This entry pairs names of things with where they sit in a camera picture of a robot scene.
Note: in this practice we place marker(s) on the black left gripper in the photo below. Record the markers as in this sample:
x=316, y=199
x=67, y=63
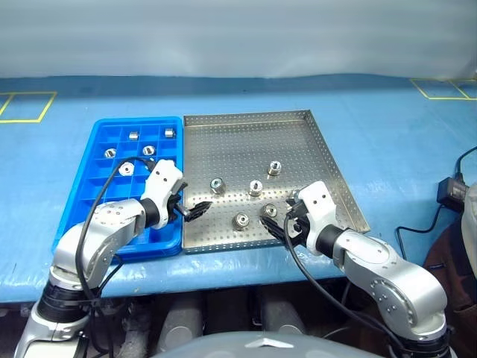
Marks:
x=175, y=209

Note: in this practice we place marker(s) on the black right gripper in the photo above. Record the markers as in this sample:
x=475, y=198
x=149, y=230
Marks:
x=300, y=227

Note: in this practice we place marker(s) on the metal nut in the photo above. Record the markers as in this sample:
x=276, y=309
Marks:
x=217, y=185
x=241, y=220
x=274, y=168
x=110, y=153
x=255, y=187

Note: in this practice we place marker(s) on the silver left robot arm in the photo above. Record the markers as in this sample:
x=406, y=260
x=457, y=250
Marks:
x=108, y=223

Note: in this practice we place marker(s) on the blue compartment tray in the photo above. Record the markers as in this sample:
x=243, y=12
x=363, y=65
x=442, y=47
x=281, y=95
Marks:
x=126, y=190

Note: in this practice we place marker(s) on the perforated metal tray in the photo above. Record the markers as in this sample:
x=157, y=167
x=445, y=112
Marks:
x=242, y=149

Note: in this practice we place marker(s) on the dark grey rounded shape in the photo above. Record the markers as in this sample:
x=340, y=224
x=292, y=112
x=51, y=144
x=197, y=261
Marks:
x=179, y=324
x=283, y=313

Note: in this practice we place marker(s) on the metal nut in blue tray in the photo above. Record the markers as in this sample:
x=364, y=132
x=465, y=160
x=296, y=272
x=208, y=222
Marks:
x=110, y=153

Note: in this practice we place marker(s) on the grey robot torso top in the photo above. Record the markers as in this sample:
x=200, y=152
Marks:
x=261, y=347

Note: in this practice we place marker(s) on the blue plastic table cover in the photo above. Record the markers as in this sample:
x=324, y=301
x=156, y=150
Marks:
x=372, y=130

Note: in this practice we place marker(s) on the black power adapter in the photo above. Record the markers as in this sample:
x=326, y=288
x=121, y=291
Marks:
x=451, y=192

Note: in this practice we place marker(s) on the person in beige jacket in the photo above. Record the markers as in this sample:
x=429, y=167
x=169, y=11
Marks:
x=470, y=209

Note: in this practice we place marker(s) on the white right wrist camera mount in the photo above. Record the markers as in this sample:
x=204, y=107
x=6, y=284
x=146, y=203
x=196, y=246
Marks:
x=316, y=209

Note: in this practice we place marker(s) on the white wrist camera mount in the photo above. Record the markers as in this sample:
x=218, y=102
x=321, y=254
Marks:
x=164, y=179
x=316, y=209

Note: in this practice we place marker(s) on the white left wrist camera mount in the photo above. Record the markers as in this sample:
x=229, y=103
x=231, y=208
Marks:
x=164, y=179

